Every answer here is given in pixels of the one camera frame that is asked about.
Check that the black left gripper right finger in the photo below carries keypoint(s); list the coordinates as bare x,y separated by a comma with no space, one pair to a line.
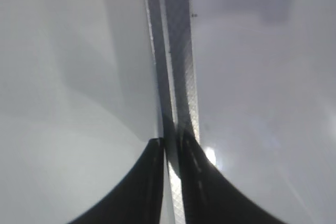
208,197

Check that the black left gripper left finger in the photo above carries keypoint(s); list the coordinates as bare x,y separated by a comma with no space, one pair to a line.
138,197

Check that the white whiteboard with grey frame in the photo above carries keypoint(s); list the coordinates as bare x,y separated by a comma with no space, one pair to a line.
85,84

